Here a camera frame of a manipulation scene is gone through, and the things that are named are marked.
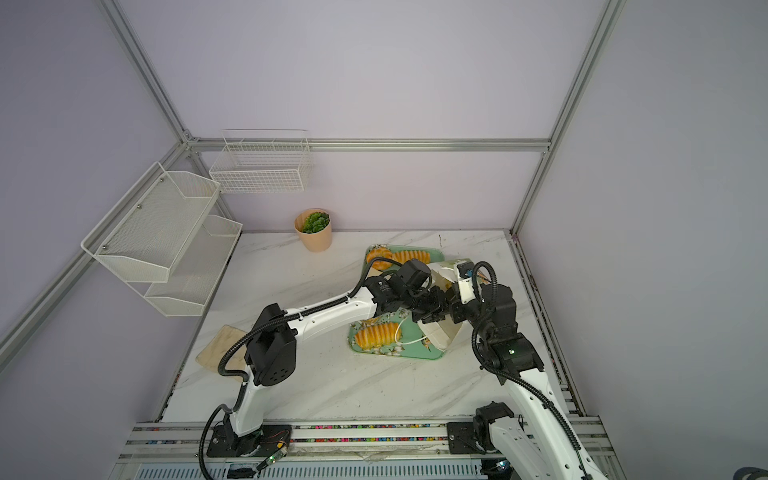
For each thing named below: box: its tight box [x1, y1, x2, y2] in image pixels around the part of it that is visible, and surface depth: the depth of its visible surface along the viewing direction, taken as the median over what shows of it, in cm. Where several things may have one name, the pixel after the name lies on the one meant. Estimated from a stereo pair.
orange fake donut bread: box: [366, 246, 393, 271], surface depth 113 cm
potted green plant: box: [294, 208, 333, 253], surface depth 111 cm
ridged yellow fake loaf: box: [355, 323, 402, 348], surface depth 90 cm
